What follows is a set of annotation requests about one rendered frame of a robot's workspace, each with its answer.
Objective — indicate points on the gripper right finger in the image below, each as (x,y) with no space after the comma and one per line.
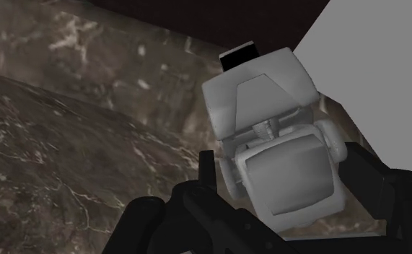
(406,207)

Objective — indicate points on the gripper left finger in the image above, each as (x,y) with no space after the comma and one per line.
(195,214)

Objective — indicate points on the white toy vehicle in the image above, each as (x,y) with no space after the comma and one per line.
(279,140)

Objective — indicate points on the small black block white edge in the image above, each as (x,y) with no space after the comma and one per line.
(239,58)

